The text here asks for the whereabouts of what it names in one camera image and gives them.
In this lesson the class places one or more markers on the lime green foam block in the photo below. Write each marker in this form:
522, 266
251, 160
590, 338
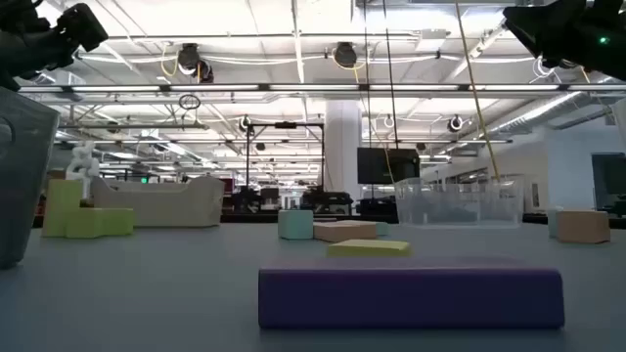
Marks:
59, 205
102, 222

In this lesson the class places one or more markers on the tan foam block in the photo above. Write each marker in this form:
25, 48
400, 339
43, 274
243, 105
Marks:
344, 232
583, 226

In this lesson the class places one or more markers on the yellow-green foam block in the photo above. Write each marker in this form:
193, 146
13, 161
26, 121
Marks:
369, 248

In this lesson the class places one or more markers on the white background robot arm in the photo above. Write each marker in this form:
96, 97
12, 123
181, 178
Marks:
83, 161

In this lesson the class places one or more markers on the grey translucent plastic bin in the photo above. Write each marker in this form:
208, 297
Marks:
24, 186

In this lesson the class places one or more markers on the clear plastic bin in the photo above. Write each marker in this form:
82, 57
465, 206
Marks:
460, 205

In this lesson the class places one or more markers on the white plastic bin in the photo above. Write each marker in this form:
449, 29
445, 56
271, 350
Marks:
166, 205

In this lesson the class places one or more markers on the black monitor screen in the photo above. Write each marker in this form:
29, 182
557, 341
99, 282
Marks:
386, 166

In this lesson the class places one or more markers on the white building pillar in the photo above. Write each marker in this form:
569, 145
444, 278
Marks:
342, 146

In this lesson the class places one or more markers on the long ceiling light bar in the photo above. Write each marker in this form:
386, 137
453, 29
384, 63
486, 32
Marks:
318, 87

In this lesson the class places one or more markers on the black background equipment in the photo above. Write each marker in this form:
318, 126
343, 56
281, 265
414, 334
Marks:
325, 200

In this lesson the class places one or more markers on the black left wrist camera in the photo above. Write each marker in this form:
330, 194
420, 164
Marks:
83, 27

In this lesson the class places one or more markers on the black metal frame rig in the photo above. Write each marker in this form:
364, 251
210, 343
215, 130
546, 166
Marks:
286, 125

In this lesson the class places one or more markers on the black table edge rail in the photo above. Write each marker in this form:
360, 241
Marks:
254, 218

